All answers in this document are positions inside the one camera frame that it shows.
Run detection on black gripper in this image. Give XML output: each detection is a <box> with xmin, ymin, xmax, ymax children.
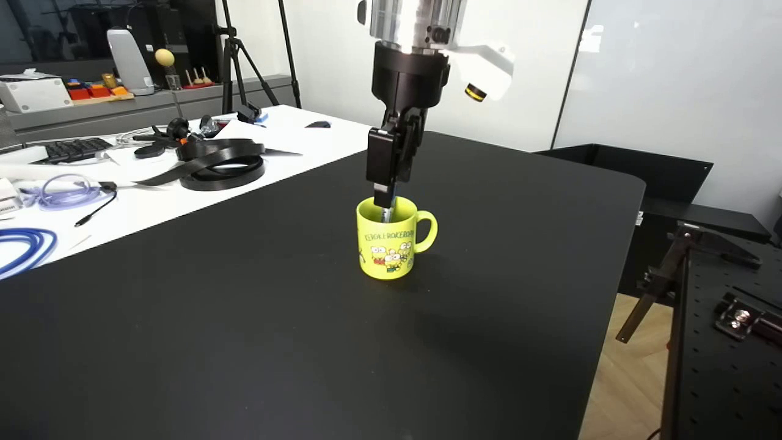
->
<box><xmin>365</xmin><ymin>43</ymin><xmax>449</xmax><ymax>209</ymax></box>

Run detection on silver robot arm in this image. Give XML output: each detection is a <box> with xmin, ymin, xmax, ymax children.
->
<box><xmin>357</xmin><ymin>0</ymin><xmax>462</xmax><ymax>209</ymax></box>

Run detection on black computer mouse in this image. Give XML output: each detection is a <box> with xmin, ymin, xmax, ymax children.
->
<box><xmin>306</xmin><ymin>121</ymin><xmax>332</xmax><ymax>129</ymax></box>

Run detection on yellow cartoon mug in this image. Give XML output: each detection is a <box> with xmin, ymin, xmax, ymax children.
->
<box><xmin>353</xmin><ymin>197</ymin><xmax>440</xmax><ymax>281</ymax></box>

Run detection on grey shelf cabinet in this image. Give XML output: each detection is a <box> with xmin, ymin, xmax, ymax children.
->
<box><xmin>0</xmin><ymin>73</ymin><xmax>298</xmax><ymax>147</ymax></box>

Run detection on yellow ball on stand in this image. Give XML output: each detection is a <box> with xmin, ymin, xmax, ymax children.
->
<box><xmin>133</xmin><ymin>50</ymin><xmax>187</xmax><ymax>160</ymax></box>

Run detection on white grey device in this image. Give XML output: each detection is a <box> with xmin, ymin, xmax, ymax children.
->
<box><xmin>104</xmin><ymin>29</ymin><xmax>154</xmax><ymax>95</ymax></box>

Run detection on orange red toy blocks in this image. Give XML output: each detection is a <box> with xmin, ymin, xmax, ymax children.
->
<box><xmin>66</xmin><ymin>73</ymin><xmax>131</xmax><ymax>104</ymax></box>

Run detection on black keyboard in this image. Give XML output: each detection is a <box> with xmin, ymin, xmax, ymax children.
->
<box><xmin>43</xmin><ymin>137</ymin><xmax>109</xmax><ymax>164</ymax></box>

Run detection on clear blue tube coil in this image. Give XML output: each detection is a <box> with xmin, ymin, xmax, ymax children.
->
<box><xmin>20</xmin><ymin>175</ymin><xmax>102</xmax><ymax>210</ymax></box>

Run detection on white box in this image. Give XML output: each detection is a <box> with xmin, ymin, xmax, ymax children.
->
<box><xmin>0</xmin><ymin>78</ymin><xmax>72</xmax><ymax>112</ymax></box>

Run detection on metal clamp on table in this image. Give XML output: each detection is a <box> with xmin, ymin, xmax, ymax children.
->
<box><xmin>714</xmin><ymin>286</ymin><xmax>782</xmax><ymax>347</ymax></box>

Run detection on black perforated side table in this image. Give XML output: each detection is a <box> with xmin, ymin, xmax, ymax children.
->
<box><xmin>616</xmin><ymin>220</ymin><xmax>782</xmax><ymax>440</ymax></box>

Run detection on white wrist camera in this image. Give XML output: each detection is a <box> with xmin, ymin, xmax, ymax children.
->
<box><xmin>446</xmin><ymin>44</ymin><xmax>516</xmax><ymax>104</ymax></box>

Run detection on black coiled cable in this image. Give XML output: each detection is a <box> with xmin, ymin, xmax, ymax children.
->
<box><xmin>133</xmin><ymin>137</ymin><xmax>268</xmax><ymax>193</ymax></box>

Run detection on black camera tripod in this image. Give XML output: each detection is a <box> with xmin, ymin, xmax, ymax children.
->
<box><xmin>218</xmin><ymin>0</ymin><xmax>279</xmax><ymax>122</ymax></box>

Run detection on black thin cable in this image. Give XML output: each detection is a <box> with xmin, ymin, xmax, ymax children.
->
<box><xmin>72</xmin><ymin>180</ymin><xmax>121</xmax><ymax>230</ymax></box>

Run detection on blue cable coil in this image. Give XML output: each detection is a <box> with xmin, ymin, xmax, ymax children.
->
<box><xmin>0</xmin><ymin>225</ymin><xmax>60</xmax><ymax>283</ymax></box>

